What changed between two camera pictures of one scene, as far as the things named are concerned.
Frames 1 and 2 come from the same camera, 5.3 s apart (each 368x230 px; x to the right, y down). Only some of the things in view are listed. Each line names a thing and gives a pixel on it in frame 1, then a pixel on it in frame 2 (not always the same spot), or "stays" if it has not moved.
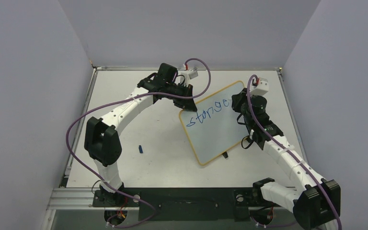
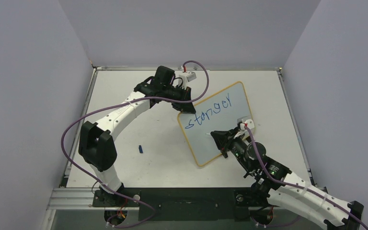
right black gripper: [239, 103] -> [225, 143]
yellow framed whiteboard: [214, 129] stays
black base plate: [181, 204] stays
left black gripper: [187, 104] stays
